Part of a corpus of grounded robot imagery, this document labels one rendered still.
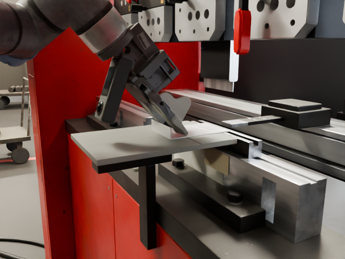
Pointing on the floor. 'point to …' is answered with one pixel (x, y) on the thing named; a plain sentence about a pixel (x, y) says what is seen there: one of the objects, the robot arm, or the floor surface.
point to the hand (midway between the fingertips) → (172, 129)
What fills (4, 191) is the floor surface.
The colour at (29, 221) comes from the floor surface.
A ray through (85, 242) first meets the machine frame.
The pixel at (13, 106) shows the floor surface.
